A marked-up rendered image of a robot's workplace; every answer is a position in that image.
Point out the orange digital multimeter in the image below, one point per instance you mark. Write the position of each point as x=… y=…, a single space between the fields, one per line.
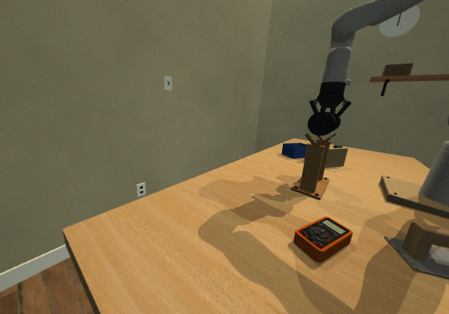
x=322 y=238

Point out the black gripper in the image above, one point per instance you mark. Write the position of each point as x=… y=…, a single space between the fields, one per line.
x=330 y=96

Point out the brown open-top wooden crate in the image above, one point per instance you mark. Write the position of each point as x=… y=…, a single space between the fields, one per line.
x=335 y=158

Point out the dark blue open bin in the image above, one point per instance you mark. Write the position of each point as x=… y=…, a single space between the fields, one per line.
x=294 y=150

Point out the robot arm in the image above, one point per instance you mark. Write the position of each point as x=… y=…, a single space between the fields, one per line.
x=436 y=184

